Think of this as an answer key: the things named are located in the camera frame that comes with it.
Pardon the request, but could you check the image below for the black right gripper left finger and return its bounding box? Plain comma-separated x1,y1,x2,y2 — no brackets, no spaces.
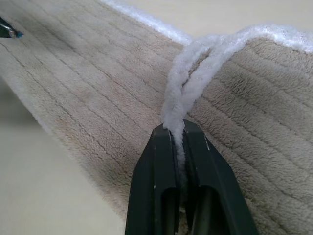
125,122,181,235

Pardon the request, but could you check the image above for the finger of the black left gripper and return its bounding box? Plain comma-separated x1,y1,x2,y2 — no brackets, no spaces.
0,16,24,39

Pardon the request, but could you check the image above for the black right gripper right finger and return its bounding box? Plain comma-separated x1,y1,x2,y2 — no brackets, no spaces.
182,119,259,235

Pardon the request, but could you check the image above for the beige ribbed plush towel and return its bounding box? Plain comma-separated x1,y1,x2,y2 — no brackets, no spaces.
0,0,313,235

